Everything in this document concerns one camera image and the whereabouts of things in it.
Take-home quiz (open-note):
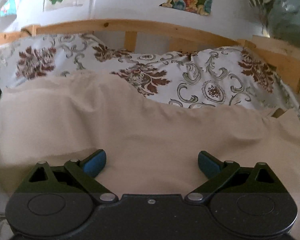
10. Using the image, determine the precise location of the beige large garment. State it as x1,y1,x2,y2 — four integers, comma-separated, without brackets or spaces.
0,69,300,213

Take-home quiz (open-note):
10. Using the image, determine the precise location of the floral patterned bedspread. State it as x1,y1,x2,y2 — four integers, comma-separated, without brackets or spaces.
0,34,300,239

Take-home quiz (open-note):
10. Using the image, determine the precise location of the wooden bed frame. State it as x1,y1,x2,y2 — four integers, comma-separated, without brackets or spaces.
0,19,300,101

